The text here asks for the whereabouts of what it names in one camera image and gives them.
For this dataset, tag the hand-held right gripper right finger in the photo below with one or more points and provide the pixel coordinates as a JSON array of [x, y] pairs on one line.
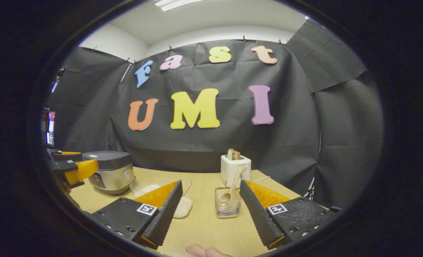
[[258, 214]]

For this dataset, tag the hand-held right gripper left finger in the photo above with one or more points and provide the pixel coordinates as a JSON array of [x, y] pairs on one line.
[[167, 214]]

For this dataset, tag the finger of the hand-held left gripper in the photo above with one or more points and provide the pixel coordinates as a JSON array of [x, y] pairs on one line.
[[66, 157], [84, 169]]

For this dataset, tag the silver rice cooker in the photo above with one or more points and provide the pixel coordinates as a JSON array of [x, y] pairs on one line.
[[111, 173]]

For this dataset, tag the wooden spoon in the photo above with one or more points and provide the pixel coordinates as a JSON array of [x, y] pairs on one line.
[[237, 176]]

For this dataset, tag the computer monitor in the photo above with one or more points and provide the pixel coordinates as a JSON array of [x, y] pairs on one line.
[[50, 128]]

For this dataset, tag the clear plastic container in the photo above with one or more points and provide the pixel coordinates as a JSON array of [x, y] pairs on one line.
[[143, 184]]

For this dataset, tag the white toaster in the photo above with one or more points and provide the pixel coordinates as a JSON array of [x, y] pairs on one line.
[[229, 171]]

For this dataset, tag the bread slice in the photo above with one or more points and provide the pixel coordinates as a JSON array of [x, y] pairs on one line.
[[229, 154], [236, 155]]

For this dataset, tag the ceiling light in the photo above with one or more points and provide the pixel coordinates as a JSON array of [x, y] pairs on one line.
[[177, 3]]

